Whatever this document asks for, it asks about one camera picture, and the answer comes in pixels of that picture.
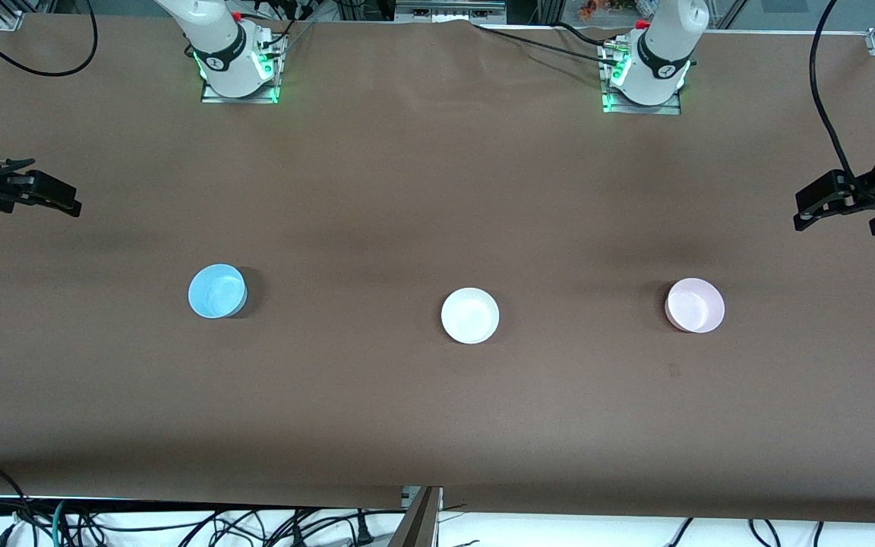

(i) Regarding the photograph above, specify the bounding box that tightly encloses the pink bowl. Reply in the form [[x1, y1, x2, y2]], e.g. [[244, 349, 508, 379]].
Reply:
[[665, 277, 726, 334]]

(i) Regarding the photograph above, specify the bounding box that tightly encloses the blue bowl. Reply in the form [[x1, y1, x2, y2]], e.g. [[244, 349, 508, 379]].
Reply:
[[188, 264, 248, 319]]

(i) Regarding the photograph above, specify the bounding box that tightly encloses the white bowl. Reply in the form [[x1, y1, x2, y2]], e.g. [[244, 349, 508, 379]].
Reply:
[[441, 287, 500, 345]]

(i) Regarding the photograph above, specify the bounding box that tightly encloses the orange background object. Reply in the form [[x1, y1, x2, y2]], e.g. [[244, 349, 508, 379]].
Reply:
[[578, 0, 636, 17]]

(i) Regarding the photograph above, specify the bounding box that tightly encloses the brown table cover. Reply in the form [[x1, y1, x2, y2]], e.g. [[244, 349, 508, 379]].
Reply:
[[0, 14, 875, 525]]

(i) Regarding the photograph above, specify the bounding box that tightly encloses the silver background device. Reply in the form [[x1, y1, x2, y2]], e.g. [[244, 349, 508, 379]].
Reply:
[[396, 0, 507, 24]]

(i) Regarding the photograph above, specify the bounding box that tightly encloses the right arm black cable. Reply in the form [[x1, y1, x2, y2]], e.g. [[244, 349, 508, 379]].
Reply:
[[0, 0, 99, 78]]

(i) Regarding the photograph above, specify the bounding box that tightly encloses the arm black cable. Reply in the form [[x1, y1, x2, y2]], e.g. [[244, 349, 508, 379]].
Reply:
[[809, 0, 875, 206], [0, 0, 99, 78]]

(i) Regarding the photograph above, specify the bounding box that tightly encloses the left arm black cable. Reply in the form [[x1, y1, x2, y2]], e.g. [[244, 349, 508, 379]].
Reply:
[[809, 0, 875, 206]]

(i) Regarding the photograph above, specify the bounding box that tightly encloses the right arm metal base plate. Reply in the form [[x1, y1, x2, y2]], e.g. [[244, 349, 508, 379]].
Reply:
[[201, 34, 281, 105]]

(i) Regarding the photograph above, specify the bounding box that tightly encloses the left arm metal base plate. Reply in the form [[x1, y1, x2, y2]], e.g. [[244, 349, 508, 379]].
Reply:
[[599, 38, 682, 116]]

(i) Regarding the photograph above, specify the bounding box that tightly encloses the short black table cable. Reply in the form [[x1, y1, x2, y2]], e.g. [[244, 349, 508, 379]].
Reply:
[[555, 21, 609, 46]]

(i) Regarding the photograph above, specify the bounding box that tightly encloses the long black table cable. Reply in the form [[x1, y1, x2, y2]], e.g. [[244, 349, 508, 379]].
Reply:
[[470, 23, 611, 63]]

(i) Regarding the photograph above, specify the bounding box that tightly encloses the aluminium frame profile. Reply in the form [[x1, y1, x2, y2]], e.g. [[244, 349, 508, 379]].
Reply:
[[388, 486, 444, 547]]

